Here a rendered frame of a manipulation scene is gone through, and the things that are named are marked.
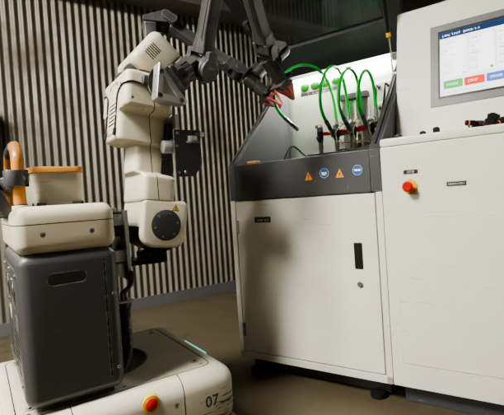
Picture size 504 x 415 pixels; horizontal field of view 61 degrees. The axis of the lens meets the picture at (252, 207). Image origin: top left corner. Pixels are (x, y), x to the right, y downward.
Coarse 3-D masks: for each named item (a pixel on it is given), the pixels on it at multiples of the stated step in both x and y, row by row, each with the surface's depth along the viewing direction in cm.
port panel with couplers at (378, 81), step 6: (390, 72) 204; (378, 78) 207; (384, 78) 206; (390, 78) 204; (378, 84) 208; (378, 90) 208; (378, 96) 208; (378, 102) 208; (378, 108) 206; (378, 114) 208
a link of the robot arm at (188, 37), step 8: (168, 16) 182; (176, 16) 183; (176, 24) 185; (168, 32) 189; (176, 32) 185; (184, 32) 186; (192, 32) 187; (184, 40) 187; (192, 40) 186; (216, 48) 188; (224, 56) 188; (224, 64) 188; (232, 64) 188; (232, 72) 190; (240, 72) 188
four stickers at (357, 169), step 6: (324, 168) 168; (336, 168) 165; (342, 168) 164; (354, 168) 161; (360, 168) 160; (306, 174) 172; (312, 174) 171; (324, 174) 168; (336, 174) 165; (342, 174) 164; (354, 174) 161; (360, 174) 160; (306, 180) 173
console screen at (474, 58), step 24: (456, 24) 168; (480, 24) 163; (432, 48) 172; (456, 48) 166; (480, 48) 161; (432, 72) 170; (456, 72) 165; (480, 72) 160; (432, 96) 168; (456, 96) 163; (480, 96) 158
